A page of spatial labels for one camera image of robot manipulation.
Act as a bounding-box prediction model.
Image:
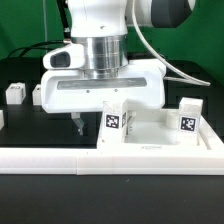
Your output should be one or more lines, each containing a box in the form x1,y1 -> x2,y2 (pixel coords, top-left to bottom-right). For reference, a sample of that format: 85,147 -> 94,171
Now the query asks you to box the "white L-shaped fence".
0,112 -> 224,176

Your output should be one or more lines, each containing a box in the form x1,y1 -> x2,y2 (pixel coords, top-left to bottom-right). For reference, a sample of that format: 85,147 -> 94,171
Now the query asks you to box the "white square table top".
96,107 -> 224,151

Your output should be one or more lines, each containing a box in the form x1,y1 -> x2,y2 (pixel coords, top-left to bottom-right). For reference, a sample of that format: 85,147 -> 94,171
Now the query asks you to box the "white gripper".
41,44 -> 166,135

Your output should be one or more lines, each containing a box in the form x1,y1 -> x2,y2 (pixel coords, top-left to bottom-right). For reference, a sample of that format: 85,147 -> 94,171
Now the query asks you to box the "white block at left edge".
0,110 -> 4,131

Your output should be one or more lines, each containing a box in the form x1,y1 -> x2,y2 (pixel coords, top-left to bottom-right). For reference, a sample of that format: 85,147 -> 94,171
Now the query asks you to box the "black cable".
6,39 -> 73,59

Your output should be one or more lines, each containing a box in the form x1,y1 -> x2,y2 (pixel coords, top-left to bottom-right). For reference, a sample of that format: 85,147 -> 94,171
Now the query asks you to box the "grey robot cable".
131,0 -> 212,87

